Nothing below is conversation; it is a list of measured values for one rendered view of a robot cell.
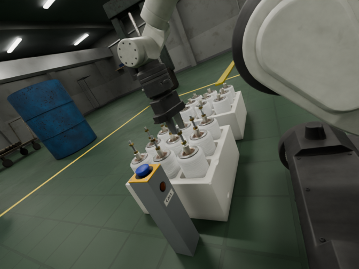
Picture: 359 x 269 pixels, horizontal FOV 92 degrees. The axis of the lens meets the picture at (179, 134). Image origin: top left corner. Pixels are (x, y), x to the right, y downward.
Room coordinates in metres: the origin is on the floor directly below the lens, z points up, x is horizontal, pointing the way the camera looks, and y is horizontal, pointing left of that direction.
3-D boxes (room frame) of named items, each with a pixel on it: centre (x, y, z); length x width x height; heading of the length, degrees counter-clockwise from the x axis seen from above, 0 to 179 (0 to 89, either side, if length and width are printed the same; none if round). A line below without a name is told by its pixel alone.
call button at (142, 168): (0.41, 0.13, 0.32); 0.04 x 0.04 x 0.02
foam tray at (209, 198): (0.70, 0.03, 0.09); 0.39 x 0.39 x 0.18; 56
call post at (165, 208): (0.41, 0.13, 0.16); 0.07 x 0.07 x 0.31; 56
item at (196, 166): (0.53, 0.00, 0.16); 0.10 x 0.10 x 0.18
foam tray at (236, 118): (1.14, -0.27, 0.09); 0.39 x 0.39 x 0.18; 57
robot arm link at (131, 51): (0.53, 0.01, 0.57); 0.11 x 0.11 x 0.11; 57
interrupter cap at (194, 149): (0.53, 0.00, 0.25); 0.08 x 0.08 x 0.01
